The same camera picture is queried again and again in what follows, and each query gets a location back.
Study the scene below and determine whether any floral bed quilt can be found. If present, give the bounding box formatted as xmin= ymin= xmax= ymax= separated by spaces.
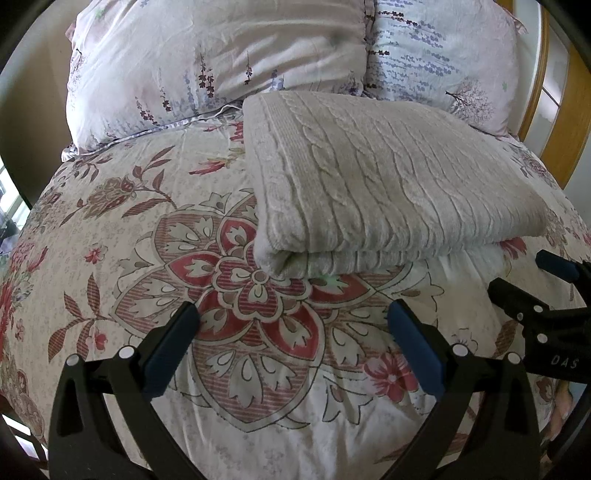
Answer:
xmin=0 ymin=111 xmax=583 ymax=480

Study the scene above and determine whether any white lavender print pillow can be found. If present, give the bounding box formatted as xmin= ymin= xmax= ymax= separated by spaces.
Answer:
xmin=362 ymin=0 xmax=528 ymax=139

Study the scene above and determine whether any pink floral pillow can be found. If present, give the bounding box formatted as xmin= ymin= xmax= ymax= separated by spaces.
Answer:
xmin=65 ymin=0 xmax=370 ymax=155

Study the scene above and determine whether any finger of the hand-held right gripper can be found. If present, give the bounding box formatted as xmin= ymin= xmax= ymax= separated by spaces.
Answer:
xmin=488 ymin=277 xmax=548 ymax=326
xmin=536 ymin=249 xmax=591 ymax=285

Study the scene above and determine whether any window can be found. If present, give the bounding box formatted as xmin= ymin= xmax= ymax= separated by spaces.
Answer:
xmin=0 ymin=161 xmax=33 ymax=259

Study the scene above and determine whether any cream cable knit sweater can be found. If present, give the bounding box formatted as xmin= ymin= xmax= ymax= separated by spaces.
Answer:
xmin=241 ymin=90 xmax=550 ymax=280

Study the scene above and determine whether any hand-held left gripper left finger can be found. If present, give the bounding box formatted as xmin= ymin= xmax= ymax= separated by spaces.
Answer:
xmin=48 ymin=301 xmax=204 ymax=480

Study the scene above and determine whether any wooden headboard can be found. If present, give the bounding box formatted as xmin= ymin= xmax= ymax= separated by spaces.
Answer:
xmin=496 ymin=0 xmax=591 ymax=190

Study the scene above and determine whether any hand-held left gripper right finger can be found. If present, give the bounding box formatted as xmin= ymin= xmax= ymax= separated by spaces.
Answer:
xmin=387 ymin=298 xmax=542 ymax=480

